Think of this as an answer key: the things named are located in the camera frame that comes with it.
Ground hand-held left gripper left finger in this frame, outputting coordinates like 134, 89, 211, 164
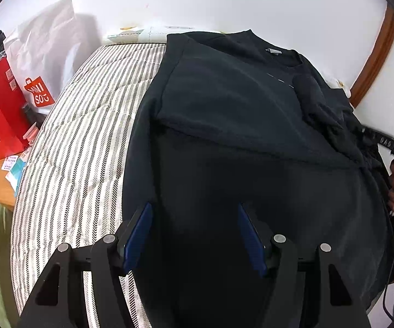
17, 202, 154, 328

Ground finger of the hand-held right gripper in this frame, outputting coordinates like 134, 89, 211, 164
361, 126, 394, 156

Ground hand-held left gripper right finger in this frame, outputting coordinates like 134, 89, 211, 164
237, 202, 371, 328

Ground black sweater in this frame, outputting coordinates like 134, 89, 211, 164
122, 31, 394, 328

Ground grey striped mattress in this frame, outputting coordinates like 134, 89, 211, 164
11, 41, 170, 328

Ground paper slips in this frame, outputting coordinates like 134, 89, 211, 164
3, 148, 31, 199

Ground orange wooden nightstand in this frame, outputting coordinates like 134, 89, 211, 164
0, 157, 23, 209

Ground patterned white pillow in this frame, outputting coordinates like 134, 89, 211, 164
105, 25, 352, 98

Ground white plastic shopping bag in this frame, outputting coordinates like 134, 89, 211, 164
4, 0, 91, 110

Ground brown wooden door frame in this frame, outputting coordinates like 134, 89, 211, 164
349, 7, 394, 108

